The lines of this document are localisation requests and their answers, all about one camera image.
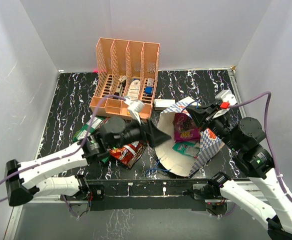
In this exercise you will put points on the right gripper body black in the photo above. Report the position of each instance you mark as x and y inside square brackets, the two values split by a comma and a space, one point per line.
[221, 126]

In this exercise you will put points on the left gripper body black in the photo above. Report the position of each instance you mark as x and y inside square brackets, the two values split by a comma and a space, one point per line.
[134, 133]

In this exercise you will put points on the purple blackcurrant candy bag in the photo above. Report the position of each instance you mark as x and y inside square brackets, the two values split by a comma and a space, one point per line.
[185, 129]

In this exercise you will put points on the blue checkered paper bag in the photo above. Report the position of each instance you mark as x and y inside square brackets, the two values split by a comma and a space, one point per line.
[174, 162]

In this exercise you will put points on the red doritos bag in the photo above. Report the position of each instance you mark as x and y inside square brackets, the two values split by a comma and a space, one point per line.
[121, 154]

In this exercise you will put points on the green chips bag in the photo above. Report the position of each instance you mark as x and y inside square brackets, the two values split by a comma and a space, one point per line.
[90, 127]

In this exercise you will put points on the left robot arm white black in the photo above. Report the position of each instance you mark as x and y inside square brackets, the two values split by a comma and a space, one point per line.
[37, 178]

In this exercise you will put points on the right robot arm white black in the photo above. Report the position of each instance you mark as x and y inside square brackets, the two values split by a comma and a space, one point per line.
[255, 162]

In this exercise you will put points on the white small box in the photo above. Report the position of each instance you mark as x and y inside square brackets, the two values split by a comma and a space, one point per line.
[162, 104]

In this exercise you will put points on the teal snack packet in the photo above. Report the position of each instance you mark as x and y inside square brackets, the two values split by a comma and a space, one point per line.
[187, 148]

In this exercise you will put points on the black item in organizer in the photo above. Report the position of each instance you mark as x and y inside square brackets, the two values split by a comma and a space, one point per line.
[121, 85]

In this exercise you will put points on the blue object in organizer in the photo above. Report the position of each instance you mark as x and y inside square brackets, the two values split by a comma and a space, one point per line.
[149, 90]

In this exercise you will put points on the white bottle in organizer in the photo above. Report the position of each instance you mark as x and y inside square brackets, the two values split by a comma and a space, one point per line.
[133, 90]

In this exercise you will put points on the orange plastic file organizer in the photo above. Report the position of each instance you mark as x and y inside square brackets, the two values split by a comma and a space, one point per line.
[134, 59]

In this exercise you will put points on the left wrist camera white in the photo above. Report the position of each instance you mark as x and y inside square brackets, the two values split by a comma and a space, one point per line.
[134, 108]

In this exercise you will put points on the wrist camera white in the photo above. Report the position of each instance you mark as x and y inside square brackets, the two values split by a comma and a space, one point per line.
[134, 108]
[227, 99]

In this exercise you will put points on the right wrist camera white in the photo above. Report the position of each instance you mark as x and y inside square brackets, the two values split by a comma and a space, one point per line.
[227, 99]

